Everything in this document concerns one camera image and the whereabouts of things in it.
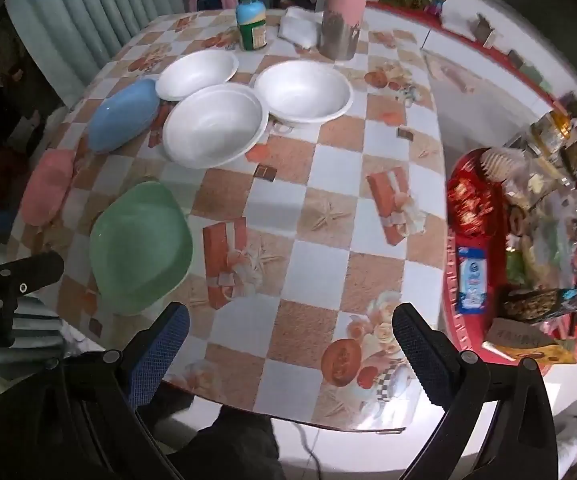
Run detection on person's dark trousers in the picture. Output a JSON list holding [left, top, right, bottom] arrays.
[[133, 385, 289, 480]]

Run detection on dark snack packet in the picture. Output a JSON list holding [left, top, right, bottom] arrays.
[[499, 287, 577, 323]]

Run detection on pile of red snack packets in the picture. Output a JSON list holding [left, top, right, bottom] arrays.
[[451, 180, 499, 236]]

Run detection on red round tray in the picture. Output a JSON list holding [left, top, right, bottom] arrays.
[[441, 147, 577, 378]]

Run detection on pale ribbed furniture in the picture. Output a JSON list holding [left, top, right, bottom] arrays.
[[0, 237, 76, 411]]

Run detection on green bowl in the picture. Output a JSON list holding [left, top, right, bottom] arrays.
[[89, 180, 194, 316]]

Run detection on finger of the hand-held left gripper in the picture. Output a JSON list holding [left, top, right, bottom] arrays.
[[0, 251, 65, 312]]

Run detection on white cabinet red trim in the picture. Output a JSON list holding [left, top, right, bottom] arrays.
[[365, 0, 577, 111]]

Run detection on foam-netted fruit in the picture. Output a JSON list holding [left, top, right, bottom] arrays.
[[481, 147, 524, 183]]

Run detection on pink steel thermos flask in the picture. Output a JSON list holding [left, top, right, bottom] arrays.
[[319, 0, 372, 60]]

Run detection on pink plate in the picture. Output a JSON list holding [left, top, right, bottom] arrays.
[[20, 149, 76, 227]]

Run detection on white foam bowl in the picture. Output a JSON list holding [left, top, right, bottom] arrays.
[[162, 84, 270, 170], [156, 50, 240, 102], [254, 60, 354, 127]]

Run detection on blue wet wipes packet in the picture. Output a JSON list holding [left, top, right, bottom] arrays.
[[455, 246, 489, 317]]

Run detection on green-capped plastic bottle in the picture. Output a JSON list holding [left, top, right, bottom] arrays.
[[236, 0, 268, 52]]

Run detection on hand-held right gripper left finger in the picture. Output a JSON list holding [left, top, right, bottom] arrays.
[[28, 301, 192, 480]]

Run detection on checkered printed tablecloth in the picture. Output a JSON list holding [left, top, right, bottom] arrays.
[[6, 7, 449, 433]]

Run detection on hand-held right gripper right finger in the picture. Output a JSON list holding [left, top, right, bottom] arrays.
[[392, 302, 559, 480]]

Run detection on brown paper bag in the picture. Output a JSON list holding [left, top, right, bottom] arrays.
[[483, 317, 559, 358]]

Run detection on pale green pleated curtain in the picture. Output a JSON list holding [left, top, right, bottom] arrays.
[[6, 0, 194, 78]]

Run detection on gold-lidded jar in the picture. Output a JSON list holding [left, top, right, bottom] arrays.
[[531, 112, 571, 153]]

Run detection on blue plate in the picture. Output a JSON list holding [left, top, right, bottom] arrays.
[[87, 78, 162, 154]]

